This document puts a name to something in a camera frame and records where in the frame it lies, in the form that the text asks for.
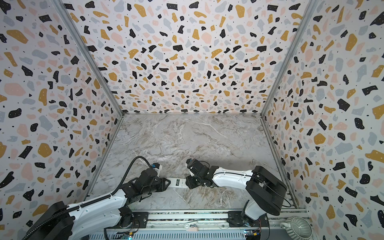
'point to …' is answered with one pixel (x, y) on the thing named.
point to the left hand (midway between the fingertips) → (170, 181)
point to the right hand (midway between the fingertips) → (185, 181)
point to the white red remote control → (176, 182)
